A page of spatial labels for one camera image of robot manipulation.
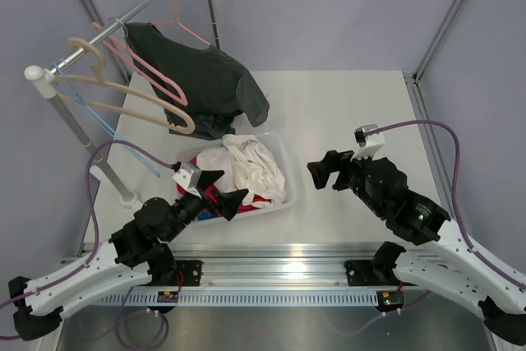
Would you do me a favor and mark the dark grey t shirt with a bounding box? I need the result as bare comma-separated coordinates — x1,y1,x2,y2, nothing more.
126,23,270,141

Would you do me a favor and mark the thin pink wire hanger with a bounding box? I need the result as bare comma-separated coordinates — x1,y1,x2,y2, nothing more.
152,0,210,46

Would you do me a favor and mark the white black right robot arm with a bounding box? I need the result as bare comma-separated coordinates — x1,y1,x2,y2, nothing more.
307,150,525,346

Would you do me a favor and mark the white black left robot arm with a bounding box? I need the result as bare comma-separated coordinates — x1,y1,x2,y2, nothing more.
8,170,248,341

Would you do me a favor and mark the beige wooden hanger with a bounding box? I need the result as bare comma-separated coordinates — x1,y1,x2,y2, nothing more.
56,37,195,135

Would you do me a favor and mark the thick pink plastic hanger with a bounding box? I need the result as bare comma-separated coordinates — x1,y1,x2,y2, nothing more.
103,35,188,106

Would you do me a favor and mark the white cloth in basket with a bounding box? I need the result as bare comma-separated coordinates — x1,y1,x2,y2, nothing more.
213,135,286,207

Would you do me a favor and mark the white plastic laundry basket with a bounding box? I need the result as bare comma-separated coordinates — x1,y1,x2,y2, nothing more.
175,132,297,220

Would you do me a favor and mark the silver white clothes rack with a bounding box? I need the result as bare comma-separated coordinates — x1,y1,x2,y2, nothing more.
24,0,215,210

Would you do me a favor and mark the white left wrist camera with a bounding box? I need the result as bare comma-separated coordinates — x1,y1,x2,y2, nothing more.
173,162,201,196

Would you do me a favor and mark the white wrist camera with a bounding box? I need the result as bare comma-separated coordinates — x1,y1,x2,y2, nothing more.
173,162,201,196
352,124,385,160

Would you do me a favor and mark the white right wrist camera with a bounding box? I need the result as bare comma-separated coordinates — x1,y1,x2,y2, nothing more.
352,124,385,160

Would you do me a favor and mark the aluminium mounting rail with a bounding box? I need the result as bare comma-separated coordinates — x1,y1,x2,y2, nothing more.
169,242,381,290

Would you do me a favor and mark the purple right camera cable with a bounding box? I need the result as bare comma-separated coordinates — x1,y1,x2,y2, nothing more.
365,119,526,291

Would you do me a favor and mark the purple camera cable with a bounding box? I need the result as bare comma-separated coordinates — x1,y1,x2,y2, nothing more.
0,139,180,342
365,119,526,291

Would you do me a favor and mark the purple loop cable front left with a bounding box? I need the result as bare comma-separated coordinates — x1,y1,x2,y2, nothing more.
117,284,170,348

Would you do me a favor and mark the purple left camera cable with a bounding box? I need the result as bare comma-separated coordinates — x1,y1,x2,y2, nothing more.
0,139,180,342

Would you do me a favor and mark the white slotted cable duct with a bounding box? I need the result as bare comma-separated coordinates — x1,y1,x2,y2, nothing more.
95,289,379,307

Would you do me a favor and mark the purple cable front right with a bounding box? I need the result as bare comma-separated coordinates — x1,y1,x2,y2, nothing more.
330,289,432,336

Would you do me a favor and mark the blue wire hanger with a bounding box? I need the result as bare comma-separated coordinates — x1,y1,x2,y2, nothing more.
56,67,160,178

